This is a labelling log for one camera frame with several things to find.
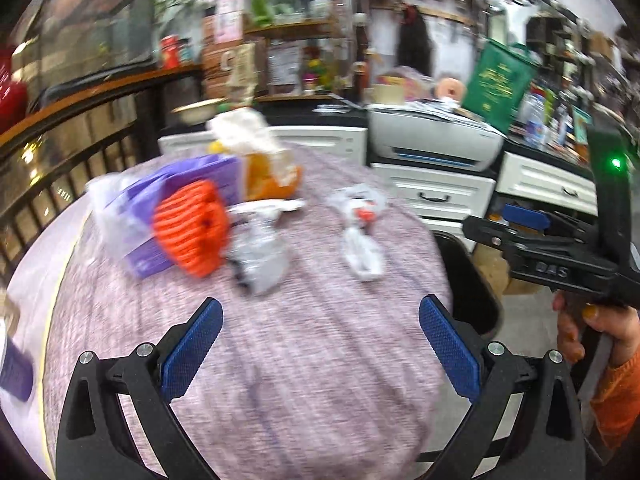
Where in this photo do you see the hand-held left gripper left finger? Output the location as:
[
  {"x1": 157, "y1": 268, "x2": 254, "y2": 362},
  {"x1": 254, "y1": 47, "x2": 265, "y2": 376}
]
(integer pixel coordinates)
[{"x1": 56, "y1": 297, "x2": 224, "y2": 480}]

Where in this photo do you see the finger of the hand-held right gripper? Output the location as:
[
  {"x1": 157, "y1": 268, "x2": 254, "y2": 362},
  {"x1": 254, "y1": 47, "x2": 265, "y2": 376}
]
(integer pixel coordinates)
[
  {"x1": 501, "y1": 203, "x2": 599, "y2": 243},
  {"x1": 461, "y1": 214, "x2": 538, "y2": 256}
]

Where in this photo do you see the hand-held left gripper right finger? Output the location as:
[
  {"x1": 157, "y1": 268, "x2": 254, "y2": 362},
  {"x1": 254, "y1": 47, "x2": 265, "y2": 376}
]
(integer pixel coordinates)
[{"x1": 418, "y1": 294, "x2": 587, "y2": 480}]

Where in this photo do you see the black trash bin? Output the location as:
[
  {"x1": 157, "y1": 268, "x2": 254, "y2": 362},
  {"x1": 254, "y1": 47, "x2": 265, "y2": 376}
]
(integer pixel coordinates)
[{"x1": 434, "y1": 232, "x2": 502, "y2": 338}]

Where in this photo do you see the silver wrapper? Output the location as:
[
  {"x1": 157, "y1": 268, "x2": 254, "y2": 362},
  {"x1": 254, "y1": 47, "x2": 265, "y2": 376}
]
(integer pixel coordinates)
[{"x1": 227, "y1": 220, "x2": 292, "y2": 296}]

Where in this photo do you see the purple box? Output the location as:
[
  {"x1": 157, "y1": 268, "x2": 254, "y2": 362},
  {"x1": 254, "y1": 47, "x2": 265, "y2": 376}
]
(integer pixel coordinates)
[{"x1": 87, "y1": 154, "x2": 241, "y2": 281}]

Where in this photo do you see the orange mesh net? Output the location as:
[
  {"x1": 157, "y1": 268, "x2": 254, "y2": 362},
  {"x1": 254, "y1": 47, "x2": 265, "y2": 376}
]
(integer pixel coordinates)
[{"x1": 152, "y1": 180, "x2": 230, "y2": 278}]

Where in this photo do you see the clear wrapper with red bit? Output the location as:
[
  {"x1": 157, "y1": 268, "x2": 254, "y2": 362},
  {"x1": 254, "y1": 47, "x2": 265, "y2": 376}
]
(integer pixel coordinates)
[{"x1": 327, "y1": 185, "x2": 388, "y2": 233}]

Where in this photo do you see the white plastic wrapper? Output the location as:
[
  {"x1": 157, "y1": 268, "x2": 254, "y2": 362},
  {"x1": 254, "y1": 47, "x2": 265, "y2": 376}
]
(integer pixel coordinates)
[{"x1": 227, "y1": 197, "x2": 307, "y2": 221}]

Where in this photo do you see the person's right forearm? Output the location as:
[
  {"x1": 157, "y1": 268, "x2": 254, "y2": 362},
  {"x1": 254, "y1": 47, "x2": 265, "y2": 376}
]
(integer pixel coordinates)
[{"x1": 590, "y1": 347, "x2": 640, "y2": 453}]

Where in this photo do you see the person's right hand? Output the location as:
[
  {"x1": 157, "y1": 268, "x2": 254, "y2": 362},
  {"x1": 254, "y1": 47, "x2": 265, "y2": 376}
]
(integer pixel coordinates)
[{"x1": 552, "y1": 291, "x2": 640, "y2": 365}]

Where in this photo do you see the white desk drawer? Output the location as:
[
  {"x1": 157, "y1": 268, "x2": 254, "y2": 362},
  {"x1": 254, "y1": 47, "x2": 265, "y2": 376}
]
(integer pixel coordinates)
[{"x1": 496, "y1": 151, "x2": 599, "y2": 217}]

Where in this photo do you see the plastic water bottle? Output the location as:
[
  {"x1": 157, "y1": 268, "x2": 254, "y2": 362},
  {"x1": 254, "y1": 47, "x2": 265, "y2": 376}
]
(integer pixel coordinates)
[{"x1": 520, "y1": 94, "x2": 547, "y2": 147}]

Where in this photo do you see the white printer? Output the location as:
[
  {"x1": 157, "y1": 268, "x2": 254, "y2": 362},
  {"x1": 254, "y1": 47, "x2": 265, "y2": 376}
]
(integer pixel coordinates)
[{"x1": 367, "y1": 105, "x2": 506, "y2": 172}]

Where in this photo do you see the stack of papers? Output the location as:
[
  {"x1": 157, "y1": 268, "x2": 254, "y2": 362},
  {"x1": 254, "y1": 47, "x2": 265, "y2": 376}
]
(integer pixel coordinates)
[{"x1": 400, "y1": 99, "x2": 503, "y2": 133}]

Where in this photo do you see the green tote bag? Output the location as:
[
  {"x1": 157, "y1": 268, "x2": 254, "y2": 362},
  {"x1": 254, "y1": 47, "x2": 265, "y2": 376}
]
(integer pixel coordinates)
[{"x1": 461, "y1": 40, "x2": 540, "y2": 134}]

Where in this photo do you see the cream box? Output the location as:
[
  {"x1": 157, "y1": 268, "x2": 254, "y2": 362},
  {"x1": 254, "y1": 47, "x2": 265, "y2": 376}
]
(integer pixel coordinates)
[{"x1": 372, "y1": 84, "x2": 406, "y2": 106}]

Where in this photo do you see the purple white container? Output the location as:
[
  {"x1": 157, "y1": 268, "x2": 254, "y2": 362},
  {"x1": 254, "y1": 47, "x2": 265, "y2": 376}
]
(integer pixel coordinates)
[{"x1": 0, "y1": 295, "x2": 35, "y2": 403}]

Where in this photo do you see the orange fruit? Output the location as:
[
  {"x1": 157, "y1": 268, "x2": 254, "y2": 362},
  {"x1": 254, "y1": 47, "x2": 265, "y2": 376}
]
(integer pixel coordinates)
[{"x1": 245, "y1": 150, "x2": 304, "y2": 202}]

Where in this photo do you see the black hanging garment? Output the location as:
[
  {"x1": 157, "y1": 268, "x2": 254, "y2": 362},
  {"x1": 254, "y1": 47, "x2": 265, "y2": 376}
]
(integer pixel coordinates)
[{"x1": 396, "y1": 4, "x2": 434, "y2": 77}]

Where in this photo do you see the white plastic bag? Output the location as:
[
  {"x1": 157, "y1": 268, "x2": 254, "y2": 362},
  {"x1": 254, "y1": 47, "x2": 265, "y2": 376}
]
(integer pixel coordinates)
[{"x1": 207, "y1": 107, "x2": 301, "y2": 186}]

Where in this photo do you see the metal bowl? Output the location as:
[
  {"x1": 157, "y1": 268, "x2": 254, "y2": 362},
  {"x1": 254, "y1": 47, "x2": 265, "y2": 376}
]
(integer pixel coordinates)
[{"x1": 171, "y1": 100, "x2": 222, "y2": 127}]

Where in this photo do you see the wooden counter with railing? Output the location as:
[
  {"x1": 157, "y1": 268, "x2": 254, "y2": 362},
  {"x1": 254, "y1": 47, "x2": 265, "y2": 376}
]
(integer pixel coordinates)
[{"x1": 0, "y1": 62, "x2": 207, "y2": 273}]

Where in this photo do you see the brown framed picture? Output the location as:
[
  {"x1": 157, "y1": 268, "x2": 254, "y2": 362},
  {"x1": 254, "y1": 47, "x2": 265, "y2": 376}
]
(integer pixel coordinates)
[{"x1": 265, "y1": 42, "x2": 304, "y2": 97}]

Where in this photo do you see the wooden shelf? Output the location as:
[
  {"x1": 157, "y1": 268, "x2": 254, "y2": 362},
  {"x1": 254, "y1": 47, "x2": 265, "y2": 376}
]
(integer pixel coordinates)
[{"x1": 202, "y1": 0, "x2": 362, "y2": 102}]

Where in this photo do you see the red canister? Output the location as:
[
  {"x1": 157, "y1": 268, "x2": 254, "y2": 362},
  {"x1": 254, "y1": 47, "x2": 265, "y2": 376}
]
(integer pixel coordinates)
[{"x1": 159, "y1": 35, "x2": 182, "y2": 69}]

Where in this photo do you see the red round ornament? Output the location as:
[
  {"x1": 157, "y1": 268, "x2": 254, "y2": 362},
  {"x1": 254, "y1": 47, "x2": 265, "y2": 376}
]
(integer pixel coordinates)
[{"x1": 0, "y1": 47, "x2": 29, "y2": 133}]

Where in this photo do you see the glass display case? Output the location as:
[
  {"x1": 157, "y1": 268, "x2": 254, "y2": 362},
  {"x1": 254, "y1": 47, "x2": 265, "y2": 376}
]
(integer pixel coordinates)
[{"x1": 10, "y1": 0, "x2": 162, "y2": 107}]

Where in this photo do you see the pink box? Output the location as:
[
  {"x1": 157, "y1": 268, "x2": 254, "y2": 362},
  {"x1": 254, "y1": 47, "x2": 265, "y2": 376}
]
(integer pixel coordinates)
[{"x1": 215, "y1": 0, "x2": 246, "y2": 44}]

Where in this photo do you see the white drawer black handle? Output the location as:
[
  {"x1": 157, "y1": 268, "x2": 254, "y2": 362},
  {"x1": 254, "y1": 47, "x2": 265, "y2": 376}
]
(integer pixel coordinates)
[{"x1": 370, "y1": 162, "x2": 499, "y2": 222}]

